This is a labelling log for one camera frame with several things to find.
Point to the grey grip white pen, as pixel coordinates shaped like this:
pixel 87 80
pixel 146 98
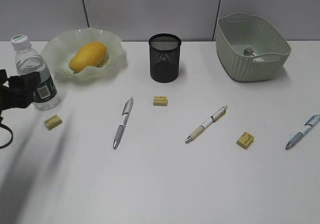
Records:
pixel 124 119

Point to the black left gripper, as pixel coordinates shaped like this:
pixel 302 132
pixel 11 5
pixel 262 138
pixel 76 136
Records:
pixel 20 91

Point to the yellow eraser right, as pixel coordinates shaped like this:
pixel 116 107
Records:
pixel 245 140

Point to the clear plastic water bottle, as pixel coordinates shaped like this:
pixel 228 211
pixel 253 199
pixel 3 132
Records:
pixel 27 60

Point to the yellow eraser left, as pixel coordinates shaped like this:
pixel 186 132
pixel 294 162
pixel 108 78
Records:
pixel 53 122

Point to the white waste paper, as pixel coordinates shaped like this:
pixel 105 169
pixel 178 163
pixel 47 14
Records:
pixel 249 51

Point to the blue grip pen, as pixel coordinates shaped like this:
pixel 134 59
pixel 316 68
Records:
pixel 313 121

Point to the yellow mango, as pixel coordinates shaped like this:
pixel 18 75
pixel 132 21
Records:
pixel 91 54

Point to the beige grip white pen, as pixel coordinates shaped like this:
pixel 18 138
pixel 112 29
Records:
pixel 212 119

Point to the light green plastic basket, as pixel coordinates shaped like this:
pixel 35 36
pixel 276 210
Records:
pixel 238 31

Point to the translucent green wavy plate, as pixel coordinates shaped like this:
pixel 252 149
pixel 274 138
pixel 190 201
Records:
pixel 59 51

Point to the yellow eraser near holder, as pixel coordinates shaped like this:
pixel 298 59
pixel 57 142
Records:
pixel 160 101

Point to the black mesh pen holder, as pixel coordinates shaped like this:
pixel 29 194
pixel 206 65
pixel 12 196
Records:
pixel 164 57

